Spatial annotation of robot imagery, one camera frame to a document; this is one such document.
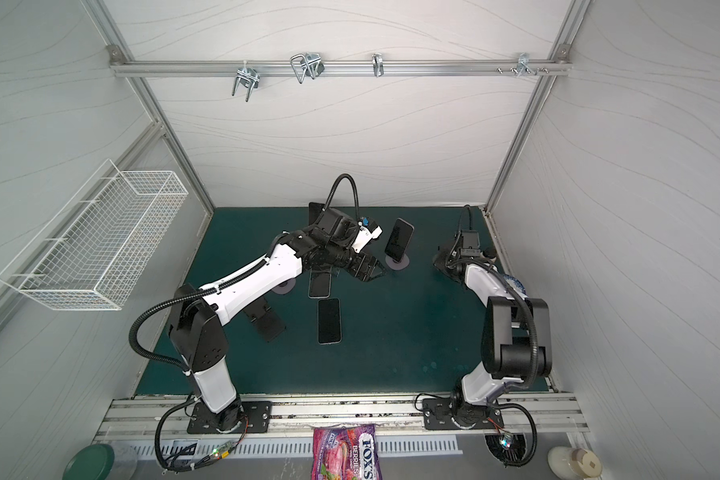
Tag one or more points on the white wire basket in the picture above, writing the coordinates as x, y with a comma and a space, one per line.
90, 255

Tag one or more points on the right round grey stand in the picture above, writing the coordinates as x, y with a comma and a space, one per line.
397, 265

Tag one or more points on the green round lid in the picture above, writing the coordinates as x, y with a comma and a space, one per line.
94, 462

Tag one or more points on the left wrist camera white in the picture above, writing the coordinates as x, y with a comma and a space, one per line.
368, 231

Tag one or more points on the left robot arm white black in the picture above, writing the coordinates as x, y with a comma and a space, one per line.
198, 316

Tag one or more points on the white vented strip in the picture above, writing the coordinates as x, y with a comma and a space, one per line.
404, 446

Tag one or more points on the phone silver edge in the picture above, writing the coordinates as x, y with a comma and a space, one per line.
320, 284

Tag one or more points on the metal ring hook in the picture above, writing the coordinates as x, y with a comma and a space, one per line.
377, 65

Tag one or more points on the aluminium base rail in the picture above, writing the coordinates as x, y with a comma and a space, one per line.
297, 415

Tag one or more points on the white cup at corner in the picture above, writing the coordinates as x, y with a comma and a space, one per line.
569, 463

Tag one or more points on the metal hook clamp right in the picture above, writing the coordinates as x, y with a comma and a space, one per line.
523, 67

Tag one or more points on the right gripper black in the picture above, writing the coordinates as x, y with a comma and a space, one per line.
448, 264

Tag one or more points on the aluminium top crossbar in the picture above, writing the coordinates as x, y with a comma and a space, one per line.
333, 68

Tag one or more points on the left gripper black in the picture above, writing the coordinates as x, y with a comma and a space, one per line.
365, 275

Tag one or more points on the round grey stand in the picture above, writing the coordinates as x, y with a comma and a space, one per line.
284, 287
397, 265

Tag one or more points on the purple Fox's candy bag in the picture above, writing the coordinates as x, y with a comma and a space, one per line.
346, 453

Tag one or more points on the phone black landscape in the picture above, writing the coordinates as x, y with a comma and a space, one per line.
329, 330

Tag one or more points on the metal hook clamp left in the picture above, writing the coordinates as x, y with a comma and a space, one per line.
246, 80

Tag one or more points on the blue white ceramic bowl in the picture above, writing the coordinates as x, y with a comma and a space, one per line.
516, 285

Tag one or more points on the metal hook clamp middle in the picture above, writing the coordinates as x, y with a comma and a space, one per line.
307, 65

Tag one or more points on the left round grey stand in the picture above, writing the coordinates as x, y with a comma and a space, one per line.
284, 287

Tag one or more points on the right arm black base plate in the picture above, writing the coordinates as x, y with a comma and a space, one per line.
439, 414

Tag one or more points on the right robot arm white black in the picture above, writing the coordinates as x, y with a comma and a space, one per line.
515, 343

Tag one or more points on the black folding phone stand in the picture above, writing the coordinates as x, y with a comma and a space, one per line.
264, 319

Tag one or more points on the black fan at right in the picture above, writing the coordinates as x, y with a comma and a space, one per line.
509, 449

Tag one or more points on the metal hook clamp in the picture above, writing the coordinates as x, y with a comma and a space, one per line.
523, 67
307, 65
246, 80

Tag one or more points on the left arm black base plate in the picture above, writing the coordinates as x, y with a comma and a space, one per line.
249, 416

